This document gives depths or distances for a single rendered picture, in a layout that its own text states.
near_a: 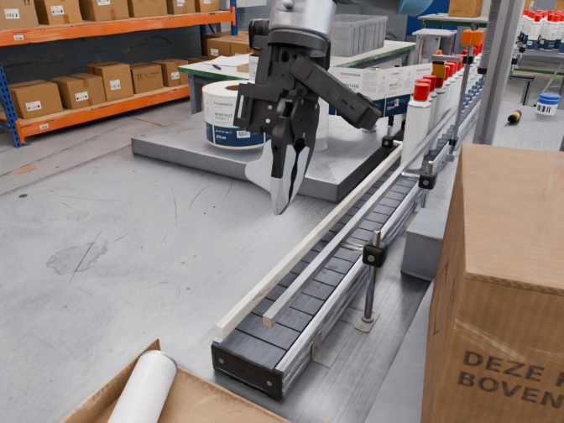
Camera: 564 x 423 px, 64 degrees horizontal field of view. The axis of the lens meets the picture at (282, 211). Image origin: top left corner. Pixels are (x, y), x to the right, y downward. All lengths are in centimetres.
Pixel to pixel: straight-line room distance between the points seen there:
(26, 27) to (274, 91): 400
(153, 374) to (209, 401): 8
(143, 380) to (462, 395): 35
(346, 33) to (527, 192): 282
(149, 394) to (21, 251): 53
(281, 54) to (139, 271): 49
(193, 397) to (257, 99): 38
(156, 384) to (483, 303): 39
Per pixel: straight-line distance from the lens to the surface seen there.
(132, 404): 57
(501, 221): 44
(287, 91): 54
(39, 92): 459
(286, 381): 61
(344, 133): 140
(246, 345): 62
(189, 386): 64
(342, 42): 327
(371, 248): 65
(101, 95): 486
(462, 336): 39
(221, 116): 125
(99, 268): 90
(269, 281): 67
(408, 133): 113
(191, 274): 84
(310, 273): 60
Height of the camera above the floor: 131
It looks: 28 degrees down
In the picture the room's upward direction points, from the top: straight up
